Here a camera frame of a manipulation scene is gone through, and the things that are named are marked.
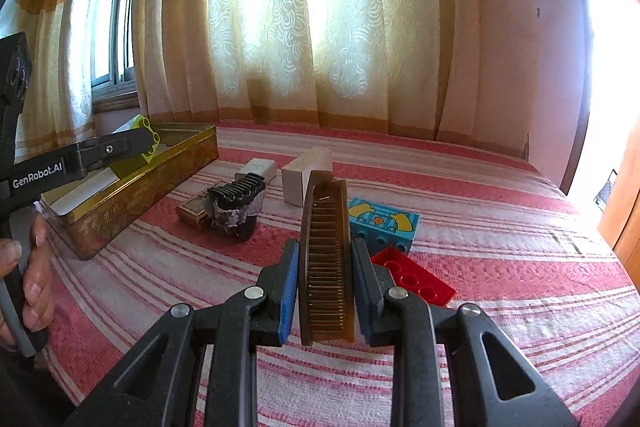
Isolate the window frame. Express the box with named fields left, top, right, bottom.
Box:
left=90, top=0, right=138, bottom=114

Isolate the white charger plug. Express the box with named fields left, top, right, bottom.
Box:
left=234, top=158, right=278, bottom=183

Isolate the person's left hand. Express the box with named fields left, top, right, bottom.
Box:
left=1, top=213, right=55, bottom=351

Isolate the striped red bed cover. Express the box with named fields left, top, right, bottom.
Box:
left=39, top=120, right=640, bottom=427

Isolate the brown plastic comb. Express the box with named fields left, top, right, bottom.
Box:
left=298, top=170, right=355, bottom=346

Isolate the red toy brick plate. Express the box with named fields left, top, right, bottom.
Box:
left=371, top=246, right=456, bottom=307

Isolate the blue printed toy brick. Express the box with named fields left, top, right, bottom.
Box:
left=347, top=197, right=420, bottom=256

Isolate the white cardboard box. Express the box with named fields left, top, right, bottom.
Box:
left=281, top=146, right=333, bottom=207

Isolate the rose gold rectangular case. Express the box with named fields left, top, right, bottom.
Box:
left=176, top=192, right=212, bottom=230

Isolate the wooden door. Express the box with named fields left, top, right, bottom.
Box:
left=598, top=126, right=640, bottom=288

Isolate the gold metal tin box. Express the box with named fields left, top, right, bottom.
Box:
left=41, top=122, right=218, bottom=260

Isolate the black hair claw clip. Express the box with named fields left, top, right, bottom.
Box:
left=204, top=172, right=267, bottom=242

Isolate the yellow-green toy brick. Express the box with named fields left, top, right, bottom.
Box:
left=113, top=114, right=160, bottom=165

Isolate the cream patterned curtain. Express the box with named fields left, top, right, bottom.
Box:
left=0, top=0, right=507, bottom=158

